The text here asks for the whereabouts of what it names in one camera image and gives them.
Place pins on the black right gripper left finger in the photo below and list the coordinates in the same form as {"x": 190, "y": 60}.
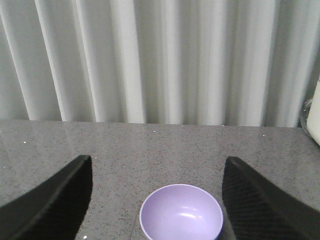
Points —
{"x": 55, "y": 209}

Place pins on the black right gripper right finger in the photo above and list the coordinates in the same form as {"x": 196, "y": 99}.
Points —
{"x": 259, "y": 210}

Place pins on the lilac plastic bowl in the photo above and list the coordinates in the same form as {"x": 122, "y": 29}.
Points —
{"x": 181, "y": 212}

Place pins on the white rice cooker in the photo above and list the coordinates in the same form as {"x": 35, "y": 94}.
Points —
{"x": 313, "y": 119}

